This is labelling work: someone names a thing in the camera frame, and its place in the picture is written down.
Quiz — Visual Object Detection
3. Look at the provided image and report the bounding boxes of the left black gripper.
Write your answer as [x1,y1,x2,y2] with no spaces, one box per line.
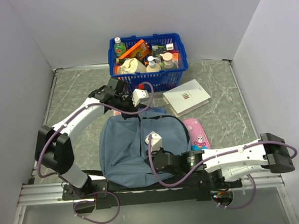
[114,91,141,120]

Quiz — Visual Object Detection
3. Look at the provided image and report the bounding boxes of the blue grey backpack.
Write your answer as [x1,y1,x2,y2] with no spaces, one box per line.
[99,111,190,188]

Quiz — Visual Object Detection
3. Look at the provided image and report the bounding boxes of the Jane Eyre book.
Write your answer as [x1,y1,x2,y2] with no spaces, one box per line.
[147,106,166,114]

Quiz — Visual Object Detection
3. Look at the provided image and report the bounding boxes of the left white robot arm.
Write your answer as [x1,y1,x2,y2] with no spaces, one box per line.
[34,77,153,198]

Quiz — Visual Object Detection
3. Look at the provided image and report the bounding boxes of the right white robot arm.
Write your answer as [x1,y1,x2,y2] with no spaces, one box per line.
[147,133,298,188]

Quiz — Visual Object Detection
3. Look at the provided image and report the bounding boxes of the beige crumpled paper bag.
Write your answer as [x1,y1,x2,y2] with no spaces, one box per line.
[116,58,146,74]

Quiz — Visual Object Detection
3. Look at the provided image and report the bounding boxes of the Little Women book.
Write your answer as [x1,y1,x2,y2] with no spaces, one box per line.
[114,110,121,116]

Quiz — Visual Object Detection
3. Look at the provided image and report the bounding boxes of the pink cat pencil case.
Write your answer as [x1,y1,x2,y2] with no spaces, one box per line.
[183,118,211,151]

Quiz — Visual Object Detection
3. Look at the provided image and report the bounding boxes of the beige pump bottle white cap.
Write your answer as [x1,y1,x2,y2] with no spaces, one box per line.
[146,56,161,72]

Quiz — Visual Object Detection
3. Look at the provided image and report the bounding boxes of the blue plastic shopping basket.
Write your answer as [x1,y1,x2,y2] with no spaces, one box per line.
[108,33,189,92]

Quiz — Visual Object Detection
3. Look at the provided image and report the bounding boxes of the green drink bottle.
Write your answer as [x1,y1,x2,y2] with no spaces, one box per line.
[114,37,127,58]

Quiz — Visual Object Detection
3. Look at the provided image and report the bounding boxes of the orange snack box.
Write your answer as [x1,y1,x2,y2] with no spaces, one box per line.
[119,40,150,59]

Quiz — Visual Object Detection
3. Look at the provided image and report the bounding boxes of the white notebook with barcode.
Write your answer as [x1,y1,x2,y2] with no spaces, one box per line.
[162,79,210,117]

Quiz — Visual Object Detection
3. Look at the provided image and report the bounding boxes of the black green product box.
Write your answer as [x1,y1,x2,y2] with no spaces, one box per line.
[151,44,167,57]

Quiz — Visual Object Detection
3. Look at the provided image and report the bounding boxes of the grey pump bottle beige cap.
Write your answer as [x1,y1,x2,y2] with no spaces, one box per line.
[160,52,178,70]

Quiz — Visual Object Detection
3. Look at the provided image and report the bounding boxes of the orange box in basket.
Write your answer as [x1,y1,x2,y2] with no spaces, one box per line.
[172,52,179,67]

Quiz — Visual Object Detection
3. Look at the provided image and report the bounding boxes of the small white barcode box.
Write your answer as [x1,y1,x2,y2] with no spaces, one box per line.
[166,43,174,51]

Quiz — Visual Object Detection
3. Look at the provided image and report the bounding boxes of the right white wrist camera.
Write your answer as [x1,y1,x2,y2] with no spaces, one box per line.
[144,131,163,152]

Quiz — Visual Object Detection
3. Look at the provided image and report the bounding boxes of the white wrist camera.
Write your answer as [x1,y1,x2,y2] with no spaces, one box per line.
[144,131,163,152]
[131,89,149,107]

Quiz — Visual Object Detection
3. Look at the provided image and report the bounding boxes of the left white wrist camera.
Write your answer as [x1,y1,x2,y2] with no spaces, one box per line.
[131,89,149,107]

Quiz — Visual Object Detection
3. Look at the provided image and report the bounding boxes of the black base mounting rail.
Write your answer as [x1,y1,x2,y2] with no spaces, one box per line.
[62,171,242,210]

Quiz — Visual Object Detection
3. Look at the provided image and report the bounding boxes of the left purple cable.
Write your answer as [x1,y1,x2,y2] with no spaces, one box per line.
[32,80,160,179]

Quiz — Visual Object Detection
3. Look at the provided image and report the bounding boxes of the aluminium frame rail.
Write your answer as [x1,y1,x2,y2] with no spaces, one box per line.
[15,181,69,207]

